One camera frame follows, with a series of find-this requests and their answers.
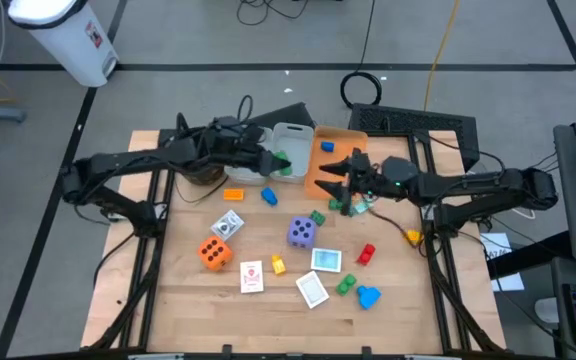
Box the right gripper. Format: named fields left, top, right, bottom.
left=313, top=147, right=387, bottom=217

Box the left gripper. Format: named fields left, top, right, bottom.
left=202, top=115, right=293, bottom=177

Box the green two-stud toy block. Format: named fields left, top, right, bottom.
left=336, top=273, right=358, bottom=297
left=272, top=150, right=294, bottom=178

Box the silver playing card deck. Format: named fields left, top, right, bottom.
left=210, top=209, right=246, bottom=242

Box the orange foam die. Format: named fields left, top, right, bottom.
left=197, top=234, right=234, bottom=273

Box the red playing card deck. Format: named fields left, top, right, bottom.
left=239, top=259, right=265, bottom=295

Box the grey plastic bin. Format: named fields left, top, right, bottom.
left=225, top=125, right=275, bottom=187
left=270, top=122, right=316, bottom=185

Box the orange plastic bin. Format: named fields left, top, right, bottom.
left=303, top=124, right=369, bottom=201

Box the black wedge-shaped cover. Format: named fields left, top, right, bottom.
left=247, top=101, right=317, bottom=132

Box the black jack-o-lantern bucket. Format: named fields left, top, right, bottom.
left=182, top=167, right=227, bottom=187

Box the purple foam die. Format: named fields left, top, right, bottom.
left=286, top=215, right=318, bottom=250

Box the red toy block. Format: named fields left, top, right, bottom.
left=356, top=243, right=377, bottom=266

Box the teal framed card deck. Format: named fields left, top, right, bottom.
left=310, top=247, right=343, bottom=274

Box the white playing card deck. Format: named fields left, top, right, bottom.
left=295, top=270, right=331, bottom=310

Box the large blue toy block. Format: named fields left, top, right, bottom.
left=356, top=284, right=383, bottom=311

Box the white paper sheet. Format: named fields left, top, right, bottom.
left=490, top=272, right=525, bottom=293
left=478, top=232, right=514, bottom=261

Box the white trash can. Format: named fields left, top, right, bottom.
left=6, top=0, right=120, bottom=89

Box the black coiled cable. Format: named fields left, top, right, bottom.
left=339, top=0, right=384, bottom=110

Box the black floor cable tangle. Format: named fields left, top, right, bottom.
left=236, top=0, right=314, bottom=26

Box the yellow cable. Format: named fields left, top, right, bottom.
left=422, top=0, right=462, bottom=112

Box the black aluminium table frame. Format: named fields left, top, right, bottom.
left=0, top=127, right=569, bottom=360

